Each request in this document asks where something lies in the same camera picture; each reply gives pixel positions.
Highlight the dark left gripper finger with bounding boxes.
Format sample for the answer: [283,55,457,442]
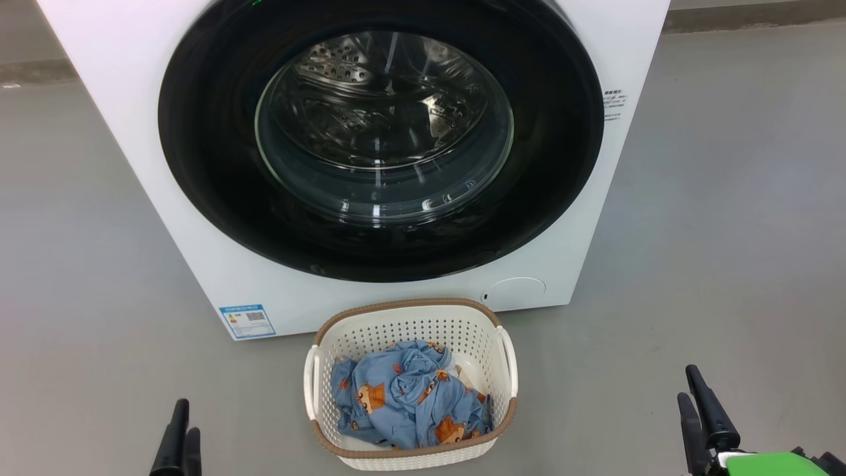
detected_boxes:
[183,428,202,476]
[149,399,190,476]

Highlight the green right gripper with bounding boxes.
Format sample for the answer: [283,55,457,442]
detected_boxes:
[677,364,832,476]

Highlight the blue bear print garment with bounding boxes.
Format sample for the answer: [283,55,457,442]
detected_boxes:
[330,340,457,450]

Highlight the blue garment with cream lining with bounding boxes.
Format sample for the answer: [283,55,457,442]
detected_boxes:
[403,360,494,449]

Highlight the black glass washer door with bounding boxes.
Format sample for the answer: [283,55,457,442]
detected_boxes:
[157,0,605,284]

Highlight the white front-load washing machine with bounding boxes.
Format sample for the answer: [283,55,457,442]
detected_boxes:
[36,0,672,341]

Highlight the perforated steel washer drum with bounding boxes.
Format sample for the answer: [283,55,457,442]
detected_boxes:
[264,32,510,174]

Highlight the blue energy label sticker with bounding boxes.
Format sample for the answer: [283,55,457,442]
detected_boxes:
[219,304,277,340]

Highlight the round white filter cover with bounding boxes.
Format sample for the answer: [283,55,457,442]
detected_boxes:
[481,277,547,311]

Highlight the cream laundry basket brown rim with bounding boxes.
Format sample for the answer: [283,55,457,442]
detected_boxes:
[303,298,519,471]

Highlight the printed text label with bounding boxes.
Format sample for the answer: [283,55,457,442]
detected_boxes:
[603,89,629,122]

